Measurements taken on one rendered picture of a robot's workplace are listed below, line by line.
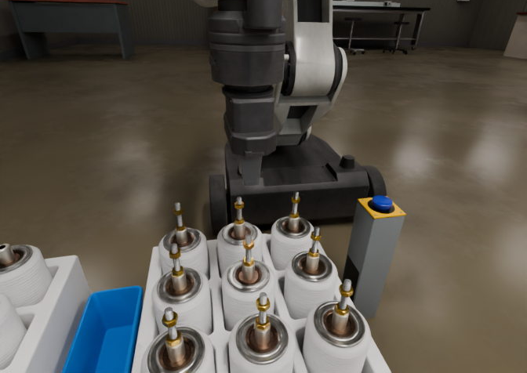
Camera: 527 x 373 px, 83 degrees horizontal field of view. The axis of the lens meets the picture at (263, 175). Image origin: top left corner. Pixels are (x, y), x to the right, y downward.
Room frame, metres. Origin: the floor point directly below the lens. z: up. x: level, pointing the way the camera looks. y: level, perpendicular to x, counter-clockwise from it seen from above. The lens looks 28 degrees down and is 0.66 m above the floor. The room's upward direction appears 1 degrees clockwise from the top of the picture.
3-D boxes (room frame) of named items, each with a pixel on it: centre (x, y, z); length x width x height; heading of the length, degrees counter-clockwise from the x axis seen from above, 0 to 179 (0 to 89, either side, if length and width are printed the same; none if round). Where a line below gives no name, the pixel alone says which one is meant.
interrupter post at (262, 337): (0.27, 0.00, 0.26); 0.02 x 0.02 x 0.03
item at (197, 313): (0.36, 0.14, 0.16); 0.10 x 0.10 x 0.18
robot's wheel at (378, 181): (0.92, -0.37, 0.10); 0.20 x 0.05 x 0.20; 10
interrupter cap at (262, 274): (0.38, 0.02, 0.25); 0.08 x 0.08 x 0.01
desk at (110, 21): (5.42, 3.09, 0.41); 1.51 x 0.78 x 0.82; 100
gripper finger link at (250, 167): (0.36, 0.02, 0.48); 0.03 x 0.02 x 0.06; 104
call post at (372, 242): (0.52, -0.24, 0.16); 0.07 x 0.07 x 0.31; 12
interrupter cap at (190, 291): (0.36, 0.14, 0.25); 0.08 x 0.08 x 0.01
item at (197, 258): (0.47, 0.16, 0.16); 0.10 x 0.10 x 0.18
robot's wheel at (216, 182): (0.83, 0.15, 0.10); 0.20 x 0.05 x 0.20; 10
